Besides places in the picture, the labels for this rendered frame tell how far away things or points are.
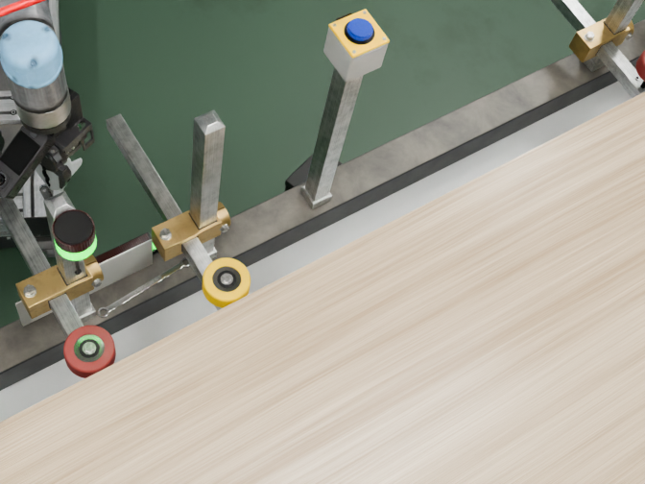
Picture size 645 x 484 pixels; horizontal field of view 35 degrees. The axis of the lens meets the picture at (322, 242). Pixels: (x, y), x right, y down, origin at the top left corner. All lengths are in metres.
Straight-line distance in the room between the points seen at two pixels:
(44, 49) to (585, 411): 1.02
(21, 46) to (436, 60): 1.98
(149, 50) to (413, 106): 0.79
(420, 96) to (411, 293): 1.41
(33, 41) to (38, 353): 0.70
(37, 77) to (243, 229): 0.72
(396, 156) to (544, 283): 0.47
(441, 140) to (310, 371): 0.69
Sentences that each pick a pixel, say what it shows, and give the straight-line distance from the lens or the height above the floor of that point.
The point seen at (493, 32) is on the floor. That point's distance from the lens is 3.30.
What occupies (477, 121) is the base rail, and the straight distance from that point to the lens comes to 2.20.
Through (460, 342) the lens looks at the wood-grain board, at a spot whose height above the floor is 0.90.
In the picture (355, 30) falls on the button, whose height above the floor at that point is 1.23.
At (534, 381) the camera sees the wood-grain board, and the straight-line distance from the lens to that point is 1.75.
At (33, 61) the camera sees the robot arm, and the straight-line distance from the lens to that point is 1.36.
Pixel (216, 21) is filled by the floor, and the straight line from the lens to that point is 3.15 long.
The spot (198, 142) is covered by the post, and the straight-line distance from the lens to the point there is 1.60.
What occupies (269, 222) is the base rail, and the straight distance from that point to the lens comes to 1.99.
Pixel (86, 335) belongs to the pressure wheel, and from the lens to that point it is 1.67.
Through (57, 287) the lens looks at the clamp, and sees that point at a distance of 1.74.
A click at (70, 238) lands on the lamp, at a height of 1.11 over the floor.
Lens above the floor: 2.45
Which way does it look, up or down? 62 degrees down
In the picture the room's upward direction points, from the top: 17 degrees clockwise
